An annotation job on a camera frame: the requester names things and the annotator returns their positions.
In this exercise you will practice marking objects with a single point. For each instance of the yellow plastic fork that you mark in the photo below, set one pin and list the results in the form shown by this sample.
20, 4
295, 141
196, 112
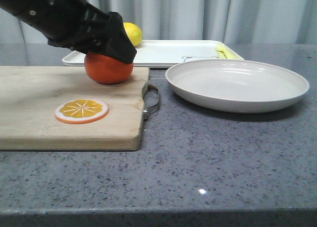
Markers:
225, 52

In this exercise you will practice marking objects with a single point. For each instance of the wooden cutting board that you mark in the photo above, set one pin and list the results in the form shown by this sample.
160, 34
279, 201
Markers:
29, 96

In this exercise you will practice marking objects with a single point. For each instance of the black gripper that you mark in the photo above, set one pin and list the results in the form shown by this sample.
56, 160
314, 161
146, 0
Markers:
76, 25

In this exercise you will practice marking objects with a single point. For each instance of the white rectangular tray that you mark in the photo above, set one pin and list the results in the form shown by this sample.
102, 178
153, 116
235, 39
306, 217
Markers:
166, 53

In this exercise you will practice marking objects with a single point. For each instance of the beige round plate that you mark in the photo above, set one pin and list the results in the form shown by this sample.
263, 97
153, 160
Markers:
237, 86

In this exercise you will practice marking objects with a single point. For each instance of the grey curtain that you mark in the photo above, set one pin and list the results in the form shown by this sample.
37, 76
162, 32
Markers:
228, 21

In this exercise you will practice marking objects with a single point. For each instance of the fake orange slice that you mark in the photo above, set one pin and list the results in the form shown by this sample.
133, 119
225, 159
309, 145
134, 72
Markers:
81, 111

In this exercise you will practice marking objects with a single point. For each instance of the orange mandarin fruit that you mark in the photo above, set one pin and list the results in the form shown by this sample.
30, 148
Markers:
106, 70

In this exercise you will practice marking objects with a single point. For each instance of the yellow lemon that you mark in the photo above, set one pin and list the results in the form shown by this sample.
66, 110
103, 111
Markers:
134, 33

